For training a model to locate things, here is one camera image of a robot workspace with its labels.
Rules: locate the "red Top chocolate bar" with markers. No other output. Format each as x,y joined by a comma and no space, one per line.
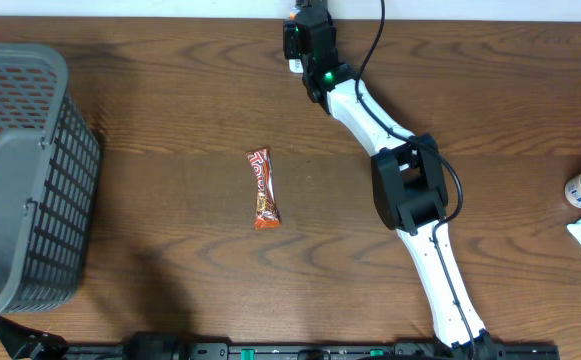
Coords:
266,210

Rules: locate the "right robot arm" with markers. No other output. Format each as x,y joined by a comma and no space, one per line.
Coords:
408,178

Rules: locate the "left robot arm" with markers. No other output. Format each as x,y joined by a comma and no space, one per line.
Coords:
21,342

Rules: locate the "white barcode scanner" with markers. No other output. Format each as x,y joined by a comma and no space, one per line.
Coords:
295,66

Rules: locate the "grey plastic basket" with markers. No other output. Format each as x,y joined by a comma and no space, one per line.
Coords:
49,169

